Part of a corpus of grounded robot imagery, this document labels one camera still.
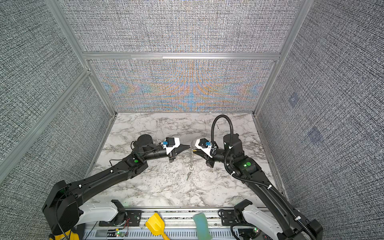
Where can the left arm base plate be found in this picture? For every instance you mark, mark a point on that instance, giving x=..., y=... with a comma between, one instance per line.
x=125, y=218

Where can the yellow black work glove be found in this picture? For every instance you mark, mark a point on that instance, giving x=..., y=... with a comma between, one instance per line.
x=69, y=235

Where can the teal green sponge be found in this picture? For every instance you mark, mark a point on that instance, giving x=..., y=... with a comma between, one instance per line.
x=202, y=227

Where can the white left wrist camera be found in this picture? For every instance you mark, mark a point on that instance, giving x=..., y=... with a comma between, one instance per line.
x=169, y=144

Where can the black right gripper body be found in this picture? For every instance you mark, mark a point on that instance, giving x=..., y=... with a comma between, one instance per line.
x=211, y=161

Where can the aluminium horizontal frame bar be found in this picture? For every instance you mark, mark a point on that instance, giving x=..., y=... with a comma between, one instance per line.
x=181, y=56

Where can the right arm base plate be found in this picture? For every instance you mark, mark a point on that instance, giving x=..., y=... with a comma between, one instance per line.
x=230, y=217

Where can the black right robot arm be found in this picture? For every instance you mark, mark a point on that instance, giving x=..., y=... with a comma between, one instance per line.
x=286, y=222

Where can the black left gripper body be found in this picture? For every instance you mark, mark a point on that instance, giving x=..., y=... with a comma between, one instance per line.
x=171, y=156

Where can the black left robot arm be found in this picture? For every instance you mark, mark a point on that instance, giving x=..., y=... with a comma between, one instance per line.
x=62, y=208

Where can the yellow plastic scoop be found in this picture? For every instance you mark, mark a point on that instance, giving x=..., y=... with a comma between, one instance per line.
x=156, y=226

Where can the aluminium corner frame post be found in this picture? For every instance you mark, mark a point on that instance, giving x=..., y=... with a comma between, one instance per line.
x=61, y=19

